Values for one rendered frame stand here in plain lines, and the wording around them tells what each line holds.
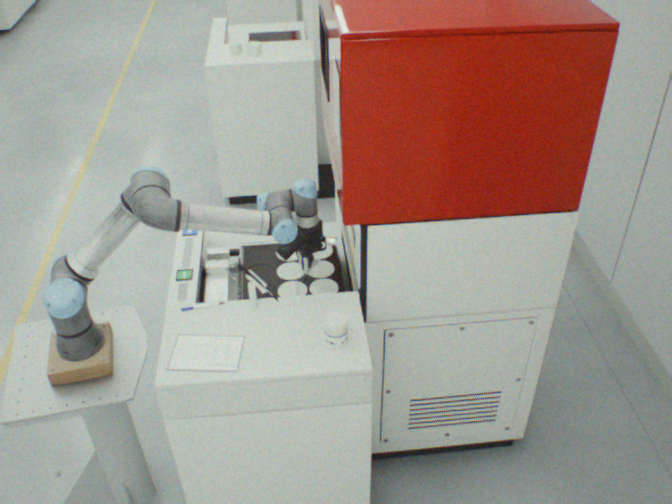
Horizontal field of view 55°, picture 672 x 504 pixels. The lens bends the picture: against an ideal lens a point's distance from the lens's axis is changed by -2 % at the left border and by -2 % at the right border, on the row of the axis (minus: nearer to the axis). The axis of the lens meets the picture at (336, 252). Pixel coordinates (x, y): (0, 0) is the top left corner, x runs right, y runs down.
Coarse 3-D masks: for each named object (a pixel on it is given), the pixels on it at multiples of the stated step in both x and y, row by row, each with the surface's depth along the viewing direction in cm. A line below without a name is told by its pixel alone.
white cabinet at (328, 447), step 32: (224, 416) 196; (256, 416) 198; (288, 416) 199; (320, 416) 200; (352, 416) 202; (192, 448) 204; (224, 448) 205; (256, 448) 207; (288, 448) 208; (320, 448) 210; (352, 448) 212; (192, 480) 214; (224, 480) 215; (256, 480) 217; (288, 480) 219; (320, 480) 220; (352, 480) 222
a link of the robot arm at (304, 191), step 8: (296, 184) 212; (304, 184) 212; (312, 184) 212; (296, 192) 212; (304, 192) 211; (312, 192) 212; (296, 200) 212; (304, 200) 212; (312, 200) 213; (296, 208) 213; (304, 208) 214; (312, 208) 215; (304, 216) 216; (312, 216) 217
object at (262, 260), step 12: (252, 252) 246; (264, 252) 246; (276, 252) 246; (336, 252) 245; (252, 264) 240; (264, 264) 240; (276, 264) 240; (336, 264) 239; (264, 276) 235; (276, 276) 234; (312, 276) 234; (336, 276) 234; (276, 288) 229
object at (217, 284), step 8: (224, 272) 240; (208, 280) 236; (216, 280) 236; (224, 280) 236; (208, 288) 233; (216, 288) 233; (224, 288) 233; (208, 296) 229; (216, 296) 229; (224, 296) 229
